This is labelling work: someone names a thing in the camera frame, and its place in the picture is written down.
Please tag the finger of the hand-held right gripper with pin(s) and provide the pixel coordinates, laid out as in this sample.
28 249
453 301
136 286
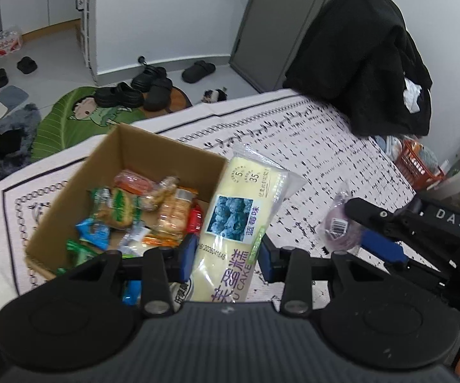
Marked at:
373 213
381 245

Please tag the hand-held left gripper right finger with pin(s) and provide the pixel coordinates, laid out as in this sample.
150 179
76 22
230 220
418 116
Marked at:
270 259

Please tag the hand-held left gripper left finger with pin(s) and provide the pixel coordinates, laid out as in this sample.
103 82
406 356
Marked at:
188 259

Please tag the purple snack packet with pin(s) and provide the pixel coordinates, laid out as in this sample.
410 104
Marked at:
336 223

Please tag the orange cracker packet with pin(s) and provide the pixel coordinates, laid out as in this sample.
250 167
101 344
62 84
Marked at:
174 212

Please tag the blue snack packet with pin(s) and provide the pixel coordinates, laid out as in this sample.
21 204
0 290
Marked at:
132 292
94 233

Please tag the brown snack packet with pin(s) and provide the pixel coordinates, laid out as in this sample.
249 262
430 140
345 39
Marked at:
162 192

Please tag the blue label cake packet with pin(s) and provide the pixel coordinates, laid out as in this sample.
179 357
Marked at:
238 191

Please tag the green snack packet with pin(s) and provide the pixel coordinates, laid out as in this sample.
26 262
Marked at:
79 253
118 207

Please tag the orange red snack packet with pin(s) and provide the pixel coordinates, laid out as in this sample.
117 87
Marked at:
131 181

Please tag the brown cardboard box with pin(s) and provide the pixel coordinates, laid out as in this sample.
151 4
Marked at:
142 147

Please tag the orange plastic basket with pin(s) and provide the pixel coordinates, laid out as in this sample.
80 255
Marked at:
417 165

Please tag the black white patterned cloth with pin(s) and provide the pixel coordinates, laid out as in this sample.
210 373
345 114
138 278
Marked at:
326 147

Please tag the white garment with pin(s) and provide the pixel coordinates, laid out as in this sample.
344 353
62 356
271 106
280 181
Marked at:
413 95

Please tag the black coat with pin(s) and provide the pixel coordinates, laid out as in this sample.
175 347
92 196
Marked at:
353 60

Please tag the black chunky shoe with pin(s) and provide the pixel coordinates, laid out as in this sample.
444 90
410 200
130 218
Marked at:
159 95
148 78
118 95

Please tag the black white small slipper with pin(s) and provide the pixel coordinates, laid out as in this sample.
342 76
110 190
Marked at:
215 95

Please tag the green leaf cartoon rug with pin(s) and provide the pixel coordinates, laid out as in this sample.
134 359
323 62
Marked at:
62 127

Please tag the black clog slipper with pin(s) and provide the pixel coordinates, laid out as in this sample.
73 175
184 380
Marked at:
198 72

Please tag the black door stopper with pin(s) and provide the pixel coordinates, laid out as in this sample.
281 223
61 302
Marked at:
142 60

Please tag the blue grey fuzzy rug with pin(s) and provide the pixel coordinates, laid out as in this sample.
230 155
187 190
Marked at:
26 127

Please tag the grey door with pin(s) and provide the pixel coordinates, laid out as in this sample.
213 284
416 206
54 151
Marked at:
274 20

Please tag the black floor cloth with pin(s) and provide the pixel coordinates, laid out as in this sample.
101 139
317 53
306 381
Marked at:
4 139

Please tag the grey blue floor mat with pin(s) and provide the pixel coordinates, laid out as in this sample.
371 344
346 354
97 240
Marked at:
12 96

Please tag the white shelf rack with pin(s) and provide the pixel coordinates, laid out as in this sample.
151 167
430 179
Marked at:
88 28

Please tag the black slide slipper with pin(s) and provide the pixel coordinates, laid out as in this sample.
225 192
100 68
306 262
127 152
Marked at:
27 65
0 78

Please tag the bottled water pack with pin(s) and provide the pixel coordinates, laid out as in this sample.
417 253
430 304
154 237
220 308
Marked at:
8 42

